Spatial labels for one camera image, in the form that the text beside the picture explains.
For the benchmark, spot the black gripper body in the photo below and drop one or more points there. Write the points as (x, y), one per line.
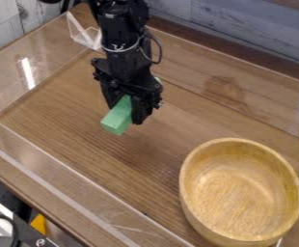
(126, 68)

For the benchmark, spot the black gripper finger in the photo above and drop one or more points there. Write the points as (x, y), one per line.
(113, 94)
(142, 109)

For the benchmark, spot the green rectangular block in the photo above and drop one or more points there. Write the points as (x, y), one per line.
(118, 120)

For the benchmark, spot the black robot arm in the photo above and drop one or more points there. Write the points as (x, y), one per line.
(122, 20)

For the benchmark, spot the brown wooden bowl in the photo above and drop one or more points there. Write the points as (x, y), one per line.
(239, 193)

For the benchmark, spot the yellow and black equipment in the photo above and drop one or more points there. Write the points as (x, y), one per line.
(28, 236)

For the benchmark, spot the clear acrylic corner bracket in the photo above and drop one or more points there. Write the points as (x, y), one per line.
(87, 36)

